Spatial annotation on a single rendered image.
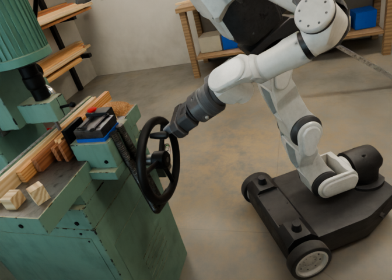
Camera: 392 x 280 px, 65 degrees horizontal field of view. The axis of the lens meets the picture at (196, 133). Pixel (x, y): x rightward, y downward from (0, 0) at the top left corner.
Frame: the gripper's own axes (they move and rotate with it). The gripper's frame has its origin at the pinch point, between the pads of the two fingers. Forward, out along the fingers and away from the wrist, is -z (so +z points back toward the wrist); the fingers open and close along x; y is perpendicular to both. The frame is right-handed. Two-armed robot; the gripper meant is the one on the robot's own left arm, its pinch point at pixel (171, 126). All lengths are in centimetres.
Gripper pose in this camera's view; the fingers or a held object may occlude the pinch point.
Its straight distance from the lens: 92.2
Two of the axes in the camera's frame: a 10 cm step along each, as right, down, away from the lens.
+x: 1.3, -6.7, 7.3
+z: 7.0, -4.6, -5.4
